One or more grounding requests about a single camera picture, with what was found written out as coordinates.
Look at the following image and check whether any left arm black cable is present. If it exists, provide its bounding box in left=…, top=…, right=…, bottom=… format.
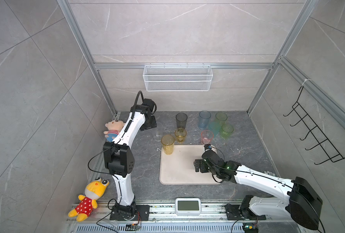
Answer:
left=131, top=90, right=145, bottom=120

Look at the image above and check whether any blue glass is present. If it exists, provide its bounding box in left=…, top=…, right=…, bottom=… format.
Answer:
left=198, top=110, right=211, bottom=130

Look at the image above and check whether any black wire hook rack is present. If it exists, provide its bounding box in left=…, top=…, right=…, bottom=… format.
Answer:
left=283, top=86, right=345, bottom=165

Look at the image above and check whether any white wire mesh basket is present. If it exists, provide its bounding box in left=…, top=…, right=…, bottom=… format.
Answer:
left=143, top=65, right=213, bottom=92

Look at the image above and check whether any pink bear plush toy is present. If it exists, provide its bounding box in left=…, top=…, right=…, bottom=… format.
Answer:
left=103, top=120, right=125, bottom=142

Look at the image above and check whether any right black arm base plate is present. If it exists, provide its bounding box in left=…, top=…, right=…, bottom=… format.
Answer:
left=224, top=204, right=266, bottom=220

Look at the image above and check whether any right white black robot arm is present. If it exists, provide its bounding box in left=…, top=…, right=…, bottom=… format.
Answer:
left=193, top=144, right=323, bottom=231

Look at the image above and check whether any small circuit board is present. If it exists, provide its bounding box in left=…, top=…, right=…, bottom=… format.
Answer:
left=125, top=223, right=141, bottom=232

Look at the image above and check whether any short yellow glass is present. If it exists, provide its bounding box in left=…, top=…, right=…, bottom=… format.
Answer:
left=174, top=128, right=187, bottom=144

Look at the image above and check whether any short green glass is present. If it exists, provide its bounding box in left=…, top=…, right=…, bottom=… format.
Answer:
left=220, top=123, right=234, bottom=139

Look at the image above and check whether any green yellow connector board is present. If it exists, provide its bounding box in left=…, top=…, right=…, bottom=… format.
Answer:
left=242, top=223, right=258, bottom=233

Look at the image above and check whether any dark grey smoked glass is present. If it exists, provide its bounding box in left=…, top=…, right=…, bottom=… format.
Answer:
left=175, top=113, right=188, bottom=129

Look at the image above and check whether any white digital timer display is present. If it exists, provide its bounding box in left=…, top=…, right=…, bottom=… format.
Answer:
left=175, top=198, right=202, bottom=216

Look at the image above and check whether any tall amber yellow glass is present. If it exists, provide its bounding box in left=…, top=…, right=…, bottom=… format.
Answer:
left=161, top=135, right=175, bottom=155

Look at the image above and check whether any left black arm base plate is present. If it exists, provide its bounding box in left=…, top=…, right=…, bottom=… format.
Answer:
left=109, top=205, right=150, bottom=221

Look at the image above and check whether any clear transparent glass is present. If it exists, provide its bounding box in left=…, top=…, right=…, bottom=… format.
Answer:
left=153, top=128, right=164, bottom=141

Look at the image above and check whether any pink glass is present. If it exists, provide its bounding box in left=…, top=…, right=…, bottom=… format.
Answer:
left=201, top=130, right=214, bottom=145

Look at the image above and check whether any yellow plush toy red dress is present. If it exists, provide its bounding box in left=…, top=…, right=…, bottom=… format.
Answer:
left=68, top=177, right=109, bottom=222

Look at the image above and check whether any tall green glass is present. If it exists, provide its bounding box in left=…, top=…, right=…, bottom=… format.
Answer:
left=215, top=112, right=228, bottom=125

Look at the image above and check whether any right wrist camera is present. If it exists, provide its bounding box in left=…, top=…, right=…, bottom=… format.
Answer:
left=204, top=144, right=212, bottom=151

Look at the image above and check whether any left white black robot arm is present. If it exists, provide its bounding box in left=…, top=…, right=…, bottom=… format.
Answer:
left=103, top=99, right=156, bottom=220

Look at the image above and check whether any beige plastic tray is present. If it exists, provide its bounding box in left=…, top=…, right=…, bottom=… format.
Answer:
left=159, top=145, right=218, bottom=185

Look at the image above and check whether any teal glass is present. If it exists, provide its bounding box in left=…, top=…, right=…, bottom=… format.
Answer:
left=208, top=121, right=222, bottom=137

